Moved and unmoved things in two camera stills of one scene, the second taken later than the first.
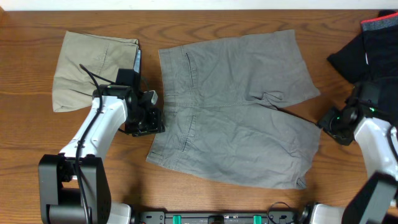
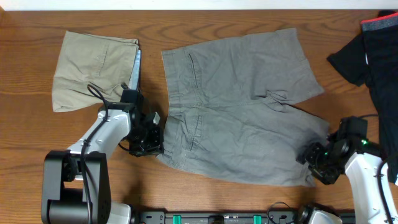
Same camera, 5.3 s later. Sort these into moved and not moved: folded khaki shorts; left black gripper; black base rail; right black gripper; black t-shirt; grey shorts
Moved: left black gripper; right black gripper
Not moved: folded khaki shorts; black t-shirt; black base rail; grey shorts
